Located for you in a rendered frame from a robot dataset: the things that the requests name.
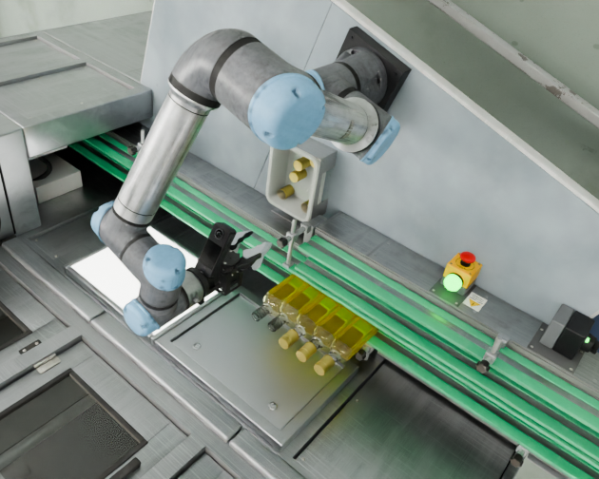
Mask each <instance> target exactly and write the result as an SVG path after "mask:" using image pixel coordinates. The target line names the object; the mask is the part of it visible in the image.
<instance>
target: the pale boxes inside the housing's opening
mask: <svg viewBox="0 0 599 479"><path fill-rule="evenodd" d="M67 147H68V146H67V145H66V146H63V147H60V148H57V149H55V150H52V151H50V152H47V153H44V154H41V155H38V156H35V157H32V158H29V166H30V171H31V176H32V179H35V178H37V177H39V176H40V175H42V174H43V173H45V172H46V171H47V169H48V167H47V166H46V164H45V163H43V162H42V161H40V160H38V159H36V158H38V157H41V156H43V157H45V158H46V159H47V160H48V161H49V162H50V163H51V165H52V171H51V173H50V174H49V175H48V176H47V177H46V178H44V179H42V180H39V181H33V186H34V191H35V196H36V200H37V202H38V203H42V202H44V201H48V200H51V199H53V198H56V197H58V196H61V195H63V194H66V193H67V192H70V191H72V190H75V189H77V188H80V187H82V186H83V184H82V177H81V171H80V170H78V169H77V168H75V167H74V166H73V165H71V164H70V163H68V162H66V161H65V160H63V159H62V158H60V157H59V156H57V155H56V154H55V153H53V152H55V151H58V150H61V149H64V148H67Z"/></svg>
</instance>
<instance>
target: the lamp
mask: <svg viewBox="0 0 599 479"><path fill-rule="evenodd" d="M444 285H445V287H446V288H447V289H448V290H449V291H452V292H455V291H457V290H458V289H460V288H461V287H462V285H463V279H462V277H461V276H460V275H459V274H457V273H450V274H449V275H448V276H446V277H445V279H444Z"/></svg>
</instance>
